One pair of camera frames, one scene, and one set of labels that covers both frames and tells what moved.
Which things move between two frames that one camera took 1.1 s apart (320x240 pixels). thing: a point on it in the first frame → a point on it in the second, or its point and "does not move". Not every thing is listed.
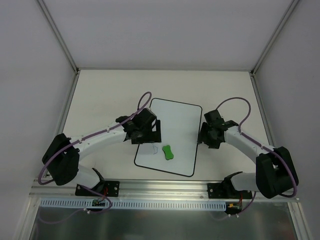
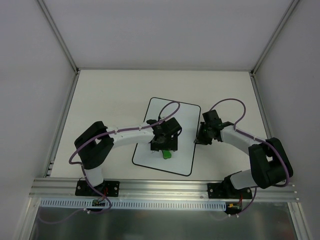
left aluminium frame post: [59, 34] does not move
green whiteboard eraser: [168, 153] does not move
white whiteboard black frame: [180, 124] does not move
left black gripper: [149, 136] → [164, 146]
